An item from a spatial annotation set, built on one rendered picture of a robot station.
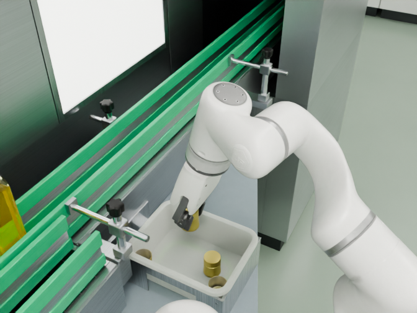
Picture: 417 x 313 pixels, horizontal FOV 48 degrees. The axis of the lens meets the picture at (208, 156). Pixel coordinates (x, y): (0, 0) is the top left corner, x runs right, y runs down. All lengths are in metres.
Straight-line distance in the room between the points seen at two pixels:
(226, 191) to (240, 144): 0.55
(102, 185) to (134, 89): 0.42
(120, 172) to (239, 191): 0.33
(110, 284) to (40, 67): 0.43
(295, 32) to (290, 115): 0.77
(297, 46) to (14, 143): 0.85
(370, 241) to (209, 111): 0.27
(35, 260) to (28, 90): 0.32
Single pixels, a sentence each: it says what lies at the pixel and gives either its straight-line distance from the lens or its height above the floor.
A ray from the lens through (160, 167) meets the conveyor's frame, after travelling 1.06.
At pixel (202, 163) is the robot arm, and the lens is 0.71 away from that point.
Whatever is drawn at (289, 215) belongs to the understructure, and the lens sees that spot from 1.82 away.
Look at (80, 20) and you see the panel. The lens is 1.02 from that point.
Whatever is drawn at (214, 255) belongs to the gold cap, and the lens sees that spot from 0.94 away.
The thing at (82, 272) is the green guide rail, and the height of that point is 0.92.
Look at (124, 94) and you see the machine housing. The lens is 1.24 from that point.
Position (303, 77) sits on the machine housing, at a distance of 1.46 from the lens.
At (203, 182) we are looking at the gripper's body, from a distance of 0.73.
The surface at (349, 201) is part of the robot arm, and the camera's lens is 0.63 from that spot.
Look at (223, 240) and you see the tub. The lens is 0.99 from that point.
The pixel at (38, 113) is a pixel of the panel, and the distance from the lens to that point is 0.98.
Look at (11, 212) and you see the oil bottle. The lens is 0.79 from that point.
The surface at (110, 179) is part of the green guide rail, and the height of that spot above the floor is 0.93.
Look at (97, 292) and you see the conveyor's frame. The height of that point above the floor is 0.87.
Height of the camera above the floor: 1.54
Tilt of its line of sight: 39 degrees down
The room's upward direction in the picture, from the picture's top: straight up
